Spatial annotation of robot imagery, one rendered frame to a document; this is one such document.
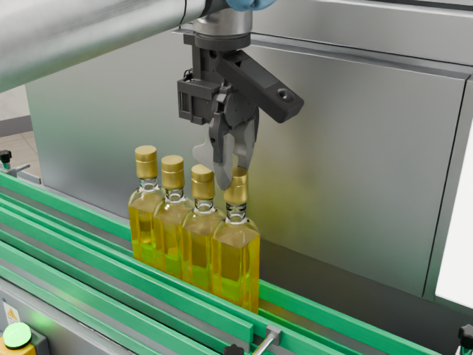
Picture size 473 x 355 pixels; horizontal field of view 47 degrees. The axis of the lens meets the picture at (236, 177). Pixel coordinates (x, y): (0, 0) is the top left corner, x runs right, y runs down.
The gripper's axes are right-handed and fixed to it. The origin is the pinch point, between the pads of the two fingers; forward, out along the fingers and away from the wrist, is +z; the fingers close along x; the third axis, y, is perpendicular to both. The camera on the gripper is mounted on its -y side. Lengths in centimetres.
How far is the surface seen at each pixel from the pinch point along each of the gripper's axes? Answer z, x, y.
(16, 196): 24, -3, 62
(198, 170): 0.1, 1.1, 6.1
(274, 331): 19.6, 5.1, -10.0
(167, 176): 2.2, 2.2, 11.3
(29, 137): 116, -150, 280
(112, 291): 26.5, 6.6, 22.1
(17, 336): 31.3, 20.2, 31.5
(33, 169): 116, -120, 237
